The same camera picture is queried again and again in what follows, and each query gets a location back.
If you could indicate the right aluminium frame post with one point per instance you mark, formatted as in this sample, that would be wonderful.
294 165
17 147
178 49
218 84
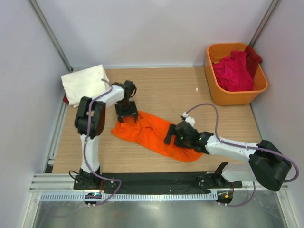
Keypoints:
274 4

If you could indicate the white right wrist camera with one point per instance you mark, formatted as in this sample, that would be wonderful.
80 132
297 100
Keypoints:
190 120

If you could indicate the magenta t shirt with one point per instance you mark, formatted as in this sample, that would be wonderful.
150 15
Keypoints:
231 73

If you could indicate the aluminium rail left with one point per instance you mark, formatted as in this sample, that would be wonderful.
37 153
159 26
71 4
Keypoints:
51 182

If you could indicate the orange t shirt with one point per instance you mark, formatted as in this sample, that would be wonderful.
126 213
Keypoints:
150 131

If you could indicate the orange plastic bin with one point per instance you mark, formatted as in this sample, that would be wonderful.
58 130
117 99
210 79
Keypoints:
221 97

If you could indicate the left aluminium frame post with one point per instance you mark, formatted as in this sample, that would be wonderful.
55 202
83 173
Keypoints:
46 26

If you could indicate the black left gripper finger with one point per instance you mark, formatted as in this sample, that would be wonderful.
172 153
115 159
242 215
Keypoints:
120 119
135 115

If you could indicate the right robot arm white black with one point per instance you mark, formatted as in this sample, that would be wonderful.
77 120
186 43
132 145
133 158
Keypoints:
262 162

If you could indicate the white slotted cable duct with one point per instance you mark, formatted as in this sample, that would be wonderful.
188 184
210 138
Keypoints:
92 196

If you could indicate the aluminium frame post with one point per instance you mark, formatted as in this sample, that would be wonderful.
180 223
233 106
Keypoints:
274 4
46 26

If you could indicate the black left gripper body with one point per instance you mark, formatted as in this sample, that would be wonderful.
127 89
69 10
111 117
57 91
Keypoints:
125 108

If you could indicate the folded white t shirt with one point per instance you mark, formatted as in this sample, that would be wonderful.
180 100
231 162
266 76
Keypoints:
90 82

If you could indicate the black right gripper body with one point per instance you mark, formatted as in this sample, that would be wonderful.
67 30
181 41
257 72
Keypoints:
182 142

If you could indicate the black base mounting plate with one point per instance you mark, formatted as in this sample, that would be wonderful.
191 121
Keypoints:
157 183

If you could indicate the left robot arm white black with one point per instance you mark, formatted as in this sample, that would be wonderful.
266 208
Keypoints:
90 123

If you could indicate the dark red t shirt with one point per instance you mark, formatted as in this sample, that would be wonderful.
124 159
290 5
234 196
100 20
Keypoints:
252 60

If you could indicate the folded red shirt under white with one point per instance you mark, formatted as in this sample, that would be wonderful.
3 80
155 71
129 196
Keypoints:
65 100

